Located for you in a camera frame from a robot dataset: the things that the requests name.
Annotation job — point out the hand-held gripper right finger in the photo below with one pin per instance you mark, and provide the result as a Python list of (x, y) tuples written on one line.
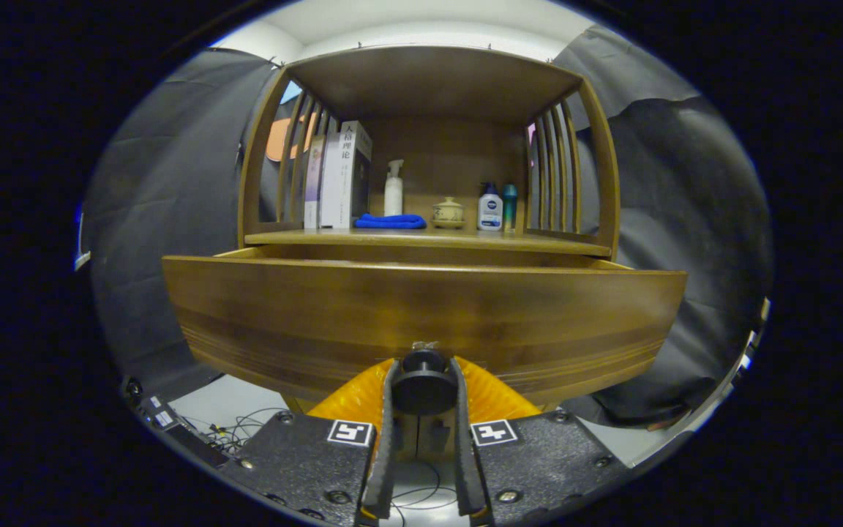
[(465, 454)]

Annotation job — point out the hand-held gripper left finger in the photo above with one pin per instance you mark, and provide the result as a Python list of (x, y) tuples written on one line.
[(385, 454)]

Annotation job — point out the wooden cabinet door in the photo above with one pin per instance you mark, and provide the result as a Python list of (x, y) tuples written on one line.
[(442, 438), (407, 438)]

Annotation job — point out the wooden countertop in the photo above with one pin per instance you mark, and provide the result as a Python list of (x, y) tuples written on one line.
[(451, 238)]

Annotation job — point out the black power strip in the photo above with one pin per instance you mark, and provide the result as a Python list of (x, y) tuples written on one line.
[(173, 432)]

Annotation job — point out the folded blue cloth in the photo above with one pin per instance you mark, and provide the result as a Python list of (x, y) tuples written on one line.
[(388, 221)]

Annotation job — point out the beige lidded teacup with saucer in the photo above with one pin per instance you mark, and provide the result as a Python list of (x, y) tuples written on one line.
[(448, 213)]

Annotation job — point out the white lotion bottle blue cap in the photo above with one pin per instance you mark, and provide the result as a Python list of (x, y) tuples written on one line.
[(489, 212)]

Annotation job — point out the slim teal bottle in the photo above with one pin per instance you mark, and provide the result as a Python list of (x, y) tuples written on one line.
[(510, 208)]

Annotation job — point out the white pump bottle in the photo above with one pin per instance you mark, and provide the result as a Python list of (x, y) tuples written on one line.
[(393, 197)]

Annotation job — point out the thick white book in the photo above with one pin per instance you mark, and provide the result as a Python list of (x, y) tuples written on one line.
[(337, 190)]

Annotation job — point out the thin purple book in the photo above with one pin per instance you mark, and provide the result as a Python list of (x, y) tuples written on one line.
[(312, 190)]

